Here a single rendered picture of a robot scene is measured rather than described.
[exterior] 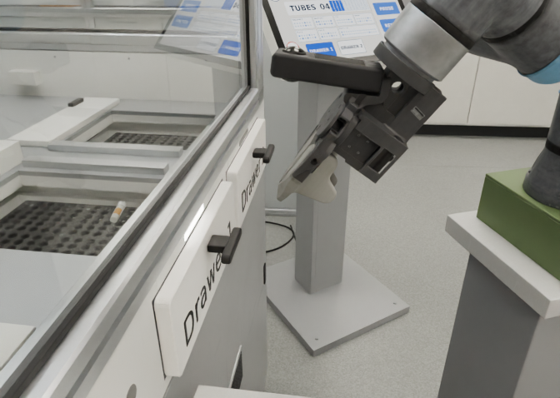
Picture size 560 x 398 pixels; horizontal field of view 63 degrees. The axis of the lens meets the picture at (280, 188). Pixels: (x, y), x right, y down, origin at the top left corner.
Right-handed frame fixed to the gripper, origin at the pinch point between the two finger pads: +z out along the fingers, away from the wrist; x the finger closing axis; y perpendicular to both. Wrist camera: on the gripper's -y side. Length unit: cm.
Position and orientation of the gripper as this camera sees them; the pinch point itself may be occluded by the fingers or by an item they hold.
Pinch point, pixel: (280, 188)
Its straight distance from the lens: 54.9
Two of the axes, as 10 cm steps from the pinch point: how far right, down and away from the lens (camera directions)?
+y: 8.1, 5.6, 1.6
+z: -5.7, 7.0, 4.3
